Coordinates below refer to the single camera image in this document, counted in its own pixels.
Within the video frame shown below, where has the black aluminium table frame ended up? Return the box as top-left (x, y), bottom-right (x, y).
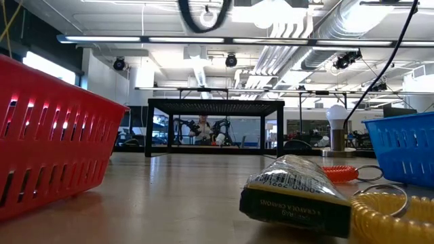
top-left (111, 144), bottom-right (377, 159)

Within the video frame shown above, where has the yellow coil wristband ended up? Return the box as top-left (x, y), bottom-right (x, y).
top-left (349, 184), bottom-right (434, 244)

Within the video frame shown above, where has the red coil wristband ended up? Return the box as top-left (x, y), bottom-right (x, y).
top-left (320, 165), bottom-right (384, 184)

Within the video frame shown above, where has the blue plastic basket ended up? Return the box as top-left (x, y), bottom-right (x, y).
top-left (361, 111), bottom-right (434, 189)

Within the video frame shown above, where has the yellow crayon box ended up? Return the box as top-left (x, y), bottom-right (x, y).
top-left (239, 154), bottom-right (353, 238)

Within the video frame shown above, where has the red plastic basket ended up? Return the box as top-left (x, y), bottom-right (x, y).
top-left (0, 54), bottom-right (130, 223)

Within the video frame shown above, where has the black supply cable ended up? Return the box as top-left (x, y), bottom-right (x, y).
top-left (342, 0), bottom-right (420, 131)

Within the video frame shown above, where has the person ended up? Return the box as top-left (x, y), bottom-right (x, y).
top-left (193, 115), bottom-right (214, 146)

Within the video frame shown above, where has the dark background monitor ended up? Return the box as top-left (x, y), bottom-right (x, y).
top-left (382, 106), bottom-right (418, 119)

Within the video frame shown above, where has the background black rig frame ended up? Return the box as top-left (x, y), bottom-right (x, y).
top-left (134, 86), bottom-right (434, 145)

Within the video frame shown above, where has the silver ventilation duct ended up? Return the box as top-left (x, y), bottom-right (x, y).
top-left (300, 0), bottom-right (396, 71)

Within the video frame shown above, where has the black mesh shelf riser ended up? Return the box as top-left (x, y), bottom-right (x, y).
top-left (144, 98), bottom-right (285, 159)

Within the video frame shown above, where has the white bulb table lamp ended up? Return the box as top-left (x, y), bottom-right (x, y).
top-left (321, 104), bottom-right (357, 159)

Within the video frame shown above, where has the white ring ceiling lamp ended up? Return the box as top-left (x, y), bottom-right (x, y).
top-left (199, 8), bottom-right (219, 28)

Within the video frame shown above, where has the long ceiling light strip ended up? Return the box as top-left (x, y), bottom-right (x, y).
top-left (56, 33), bottom-right (434, 48)

